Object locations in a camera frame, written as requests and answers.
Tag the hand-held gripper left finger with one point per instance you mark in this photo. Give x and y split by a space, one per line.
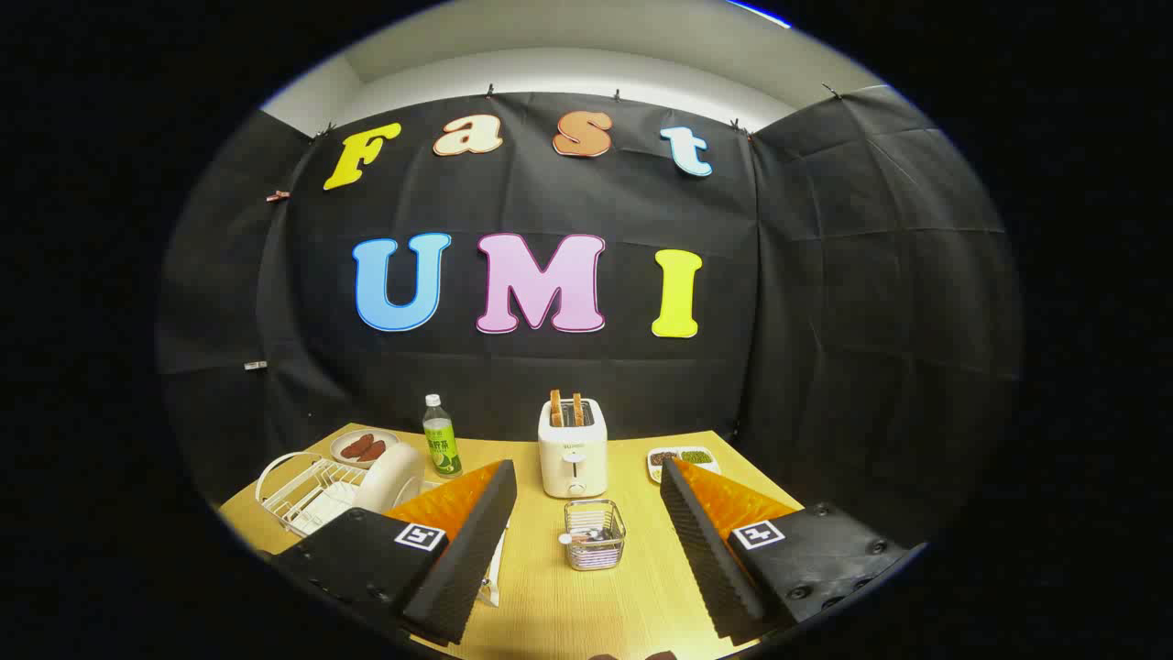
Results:
467 550

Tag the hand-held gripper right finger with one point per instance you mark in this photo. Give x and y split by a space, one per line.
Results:
706 550

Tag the white plate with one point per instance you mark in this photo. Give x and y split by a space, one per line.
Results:
389 477

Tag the white divided dish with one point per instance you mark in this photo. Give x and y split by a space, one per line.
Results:
654 469

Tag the small beige plate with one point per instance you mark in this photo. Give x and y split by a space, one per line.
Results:
344 454

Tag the green beans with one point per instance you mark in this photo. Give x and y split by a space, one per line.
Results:
696 456

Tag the green label drink bottle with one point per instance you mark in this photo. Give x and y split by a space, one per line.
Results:
442 449

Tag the white toaster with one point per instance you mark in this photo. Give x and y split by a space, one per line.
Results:
573 463

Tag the red sausage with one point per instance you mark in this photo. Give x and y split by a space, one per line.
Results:
356 446
372 451

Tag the toast slice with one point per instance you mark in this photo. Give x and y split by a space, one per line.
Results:
555 408
578 409

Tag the black backdrop cloth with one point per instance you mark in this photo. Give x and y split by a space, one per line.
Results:
806 321

